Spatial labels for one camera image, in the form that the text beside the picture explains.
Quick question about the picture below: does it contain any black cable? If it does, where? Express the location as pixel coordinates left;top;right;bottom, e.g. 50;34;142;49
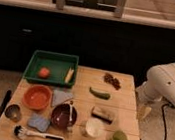
140;98;174;140

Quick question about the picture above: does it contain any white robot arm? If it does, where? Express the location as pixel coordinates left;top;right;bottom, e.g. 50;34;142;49
135;62;175;120

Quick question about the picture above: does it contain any grey cloth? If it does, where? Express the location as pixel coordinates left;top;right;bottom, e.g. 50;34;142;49
51;89;73;107

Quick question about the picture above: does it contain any yellow corn piece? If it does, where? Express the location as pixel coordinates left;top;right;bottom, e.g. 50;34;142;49
65;68;75;83

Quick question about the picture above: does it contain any white cup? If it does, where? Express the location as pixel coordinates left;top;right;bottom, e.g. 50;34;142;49
80;118;104;139

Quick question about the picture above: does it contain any orange red bowl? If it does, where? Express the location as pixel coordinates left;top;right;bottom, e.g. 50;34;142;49
22;85;52;111

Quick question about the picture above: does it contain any green cup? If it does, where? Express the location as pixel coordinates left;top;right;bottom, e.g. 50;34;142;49
109;130;128;140

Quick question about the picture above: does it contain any white dish brush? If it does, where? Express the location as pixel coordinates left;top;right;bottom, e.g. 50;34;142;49
13;125;65;140

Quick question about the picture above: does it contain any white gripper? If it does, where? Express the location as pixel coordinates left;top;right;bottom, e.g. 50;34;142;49
135;82;161;120

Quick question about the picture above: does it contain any brown grape cluster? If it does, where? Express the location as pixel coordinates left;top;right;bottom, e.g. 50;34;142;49
104;73;121;90

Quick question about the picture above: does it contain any orange tomato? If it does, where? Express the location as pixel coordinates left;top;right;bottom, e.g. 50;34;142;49
37;67;51;79

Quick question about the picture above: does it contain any blue sponge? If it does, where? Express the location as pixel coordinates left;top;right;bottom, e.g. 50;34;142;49
27;113;51;133

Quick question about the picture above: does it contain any white spoon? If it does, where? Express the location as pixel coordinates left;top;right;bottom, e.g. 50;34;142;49
69;103;73;123

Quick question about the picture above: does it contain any dark red bowl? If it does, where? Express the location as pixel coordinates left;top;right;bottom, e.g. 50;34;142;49
51;103;77;130

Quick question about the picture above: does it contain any small metal cup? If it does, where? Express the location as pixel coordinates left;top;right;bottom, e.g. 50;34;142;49
4;104;22;122

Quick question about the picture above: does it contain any green plastic tray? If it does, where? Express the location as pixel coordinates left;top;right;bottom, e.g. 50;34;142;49
23;50;79;88

